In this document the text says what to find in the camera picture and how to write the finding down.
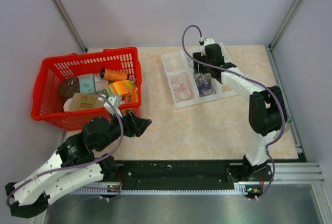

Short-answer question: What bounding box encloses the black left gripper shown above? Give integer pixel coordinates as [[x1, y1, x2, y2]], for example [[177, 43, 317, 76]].
[[96, 107, 152, 151]]

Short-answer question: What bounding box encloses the purple cable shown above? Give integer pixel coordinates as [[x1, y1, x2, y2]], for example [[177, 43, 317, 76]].
[[195, 73, 217, 97]]

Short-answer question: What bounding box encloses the pink cable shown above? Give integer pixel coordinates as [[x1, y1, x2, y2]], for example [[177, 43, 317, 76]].
[[171, 72, 195, 100]]

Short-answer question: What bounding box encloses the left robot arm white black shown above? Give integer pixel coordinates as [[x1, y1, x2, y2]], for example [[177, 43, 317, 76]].
[[5, 110, 152, 219]]

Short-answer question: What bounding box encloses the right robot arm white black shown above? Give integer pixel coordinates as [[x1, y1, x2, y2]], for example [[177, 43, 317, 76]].
[[192, 38, 287, 182]]

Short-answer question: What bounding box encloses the rainbow striped box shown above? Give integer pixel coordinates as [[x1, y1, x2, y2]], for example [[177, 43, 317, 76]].
[[103, 80, 139, 104]]

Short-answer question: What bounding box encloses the white compartment organizer tray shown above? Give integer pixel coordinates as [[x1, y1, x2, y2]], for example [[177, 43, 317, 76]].
[[161, 50, 237, 108]]

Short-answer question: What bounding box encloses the grey white box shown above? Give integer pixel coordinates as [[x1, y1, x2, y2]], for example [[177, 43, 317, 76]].
[[94, 75, 109, 94]]

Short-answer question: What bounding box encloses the orange cylinder can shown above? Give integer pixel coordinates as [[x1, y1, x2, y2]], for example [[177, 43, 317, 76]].
[[100, 68, 129, 81]]

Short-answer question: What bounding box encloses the brown cardboard box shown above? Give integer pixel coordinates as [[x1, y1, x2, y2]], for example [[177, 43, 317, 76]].
[[68, 93, 104, 112]]

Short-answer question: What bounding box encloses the light blue box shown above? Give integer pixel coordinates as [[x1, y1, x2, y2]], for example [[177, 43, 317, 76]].
[[78, 74, 95, 94]]

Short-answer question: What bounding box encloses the brown round cookie pack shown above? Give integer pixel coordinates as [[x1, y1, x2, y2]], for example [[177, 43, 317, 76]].
[[59, 77, 79, 99]]

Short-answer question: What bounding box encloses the red plastic basket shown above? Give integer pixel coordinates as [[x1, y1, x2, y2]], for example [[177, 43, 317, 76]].
[[31, 47, 142, 131]]

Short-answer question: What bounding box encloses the clear plastic bottle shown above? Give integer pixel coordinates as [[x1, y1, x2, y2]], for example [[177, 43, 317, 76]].
[[283, 116, 293, 134]]

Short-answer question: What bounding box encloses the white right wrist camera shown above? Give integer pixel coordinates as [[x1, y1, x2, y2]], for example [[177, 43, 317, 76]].
[[199, 37, 215, 47]]

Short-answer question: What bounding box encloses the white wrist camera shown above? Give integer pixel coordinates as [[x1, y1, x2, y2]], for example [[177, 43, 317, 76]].
[[199, 37, 215, 47], [103, 94, 122, 118]]

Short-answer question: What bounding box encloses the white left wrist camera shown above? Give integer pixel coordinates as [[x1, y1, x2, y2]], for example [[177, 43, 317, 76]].
[[103, 94, 122, 118]]

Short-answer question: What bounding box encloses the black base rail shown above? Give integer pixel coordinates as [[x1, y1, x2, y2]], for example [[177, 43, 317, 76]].
[[88, 159, 262, 190]]

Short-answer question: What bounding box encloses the slotted grey cable duct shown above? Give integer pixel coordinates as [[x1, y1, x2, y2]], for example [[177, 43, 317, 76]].
[[64, 184, 268, 195]]

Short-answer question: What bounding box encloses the aluminium frame post left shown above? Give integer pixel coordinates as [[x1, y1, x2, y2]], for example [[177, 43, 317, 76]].
[[52, 0, 88, 53]]

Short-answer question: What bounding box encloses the aluminium frame post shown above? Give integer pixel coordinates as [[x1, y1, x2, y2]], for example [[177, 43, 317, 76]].
[[52, 0, 88, 53], [268, 0, 304, 52]]

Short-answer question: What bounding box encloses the aluminium frame post right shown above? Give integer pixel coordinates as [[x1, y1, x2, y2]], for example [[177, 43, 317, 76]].
[[268, 0, 304, 52]]

